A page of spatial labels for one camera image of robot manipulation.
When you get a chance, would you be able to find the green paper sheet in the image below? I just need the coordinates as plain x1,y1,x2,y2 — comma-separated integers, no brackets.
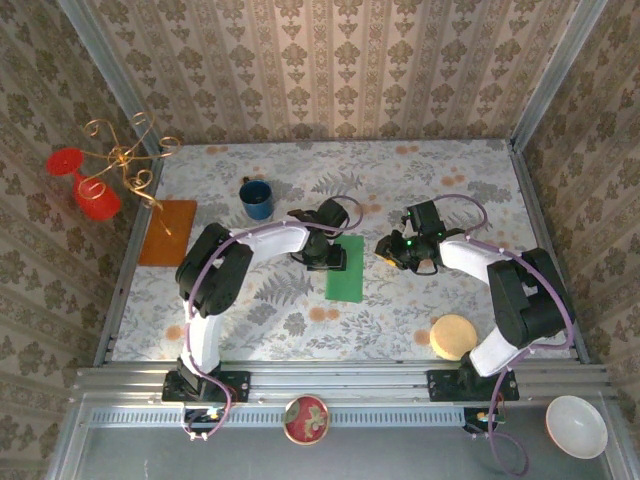
324,234,365,304

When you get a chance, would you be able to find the floral patterned table cover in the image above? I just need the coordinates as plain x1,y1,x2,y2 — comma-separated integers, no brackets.
110,139,574,362

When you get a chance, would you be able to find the blue enamel mug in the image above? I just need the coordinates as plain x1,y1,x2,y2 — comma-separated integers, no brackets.
238,175,275,222

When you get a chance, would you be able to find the round cork coaster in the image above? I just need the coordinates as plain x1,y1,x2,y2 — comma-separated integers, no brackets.
428,313,477,360

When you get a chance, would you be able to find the red floral bowl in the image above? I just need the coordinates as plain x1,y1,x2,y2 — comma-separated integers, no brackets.
283,394,331,446

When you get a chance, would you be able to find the small controller circuit board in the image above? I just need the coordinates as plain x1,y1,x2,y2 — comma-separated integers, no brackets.
183,407,226,432
463,407,506,434

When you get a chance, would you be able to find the red plastic goblet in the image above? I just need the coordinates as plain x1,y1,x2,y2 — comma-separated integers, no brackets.
46,147,122,222

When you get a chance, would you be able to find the white bowl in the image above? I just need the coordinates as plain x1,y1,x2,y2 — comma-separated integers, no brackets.
544,395,609,460

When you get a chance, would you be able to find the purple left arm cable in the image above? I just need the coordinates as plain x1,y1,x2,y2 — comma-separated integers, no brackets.
180,194,365,444

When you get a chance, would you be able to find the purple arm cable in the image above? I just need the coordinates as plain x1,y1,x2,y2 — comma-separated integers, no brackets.
180,194,365,444
434,193,576,476

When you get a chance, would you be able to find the aluminium side rail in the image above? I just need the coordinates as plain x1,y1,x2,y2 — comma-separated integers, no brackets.
507,139,592,365
93,149,166,367

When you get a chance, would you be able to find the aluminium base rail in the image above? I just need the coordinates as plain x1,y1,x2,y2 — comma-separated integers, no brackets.
74,360,616,404

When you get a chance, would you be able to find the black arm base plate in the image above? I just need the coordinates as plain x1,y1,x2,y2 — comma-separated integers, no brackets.
426,368,520,403
162,370,251,404

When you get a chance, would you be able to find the grey slotted cable duct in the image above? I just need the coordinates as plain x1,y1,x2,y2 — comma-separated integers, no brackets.
89,407,469,430

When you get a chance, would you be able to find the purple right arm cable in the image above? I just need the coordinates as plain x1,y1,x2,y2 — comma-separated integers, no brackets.
434,193,576,476

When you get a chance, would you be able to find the gold wire stand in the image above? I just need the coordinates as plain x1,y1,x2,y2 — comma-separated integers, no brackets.
83,110,182,236

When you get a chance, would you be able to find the aluminium frame post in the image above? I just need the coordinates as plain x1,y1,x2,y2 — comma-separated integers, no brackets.
509,0,609,146
57,0,166,156

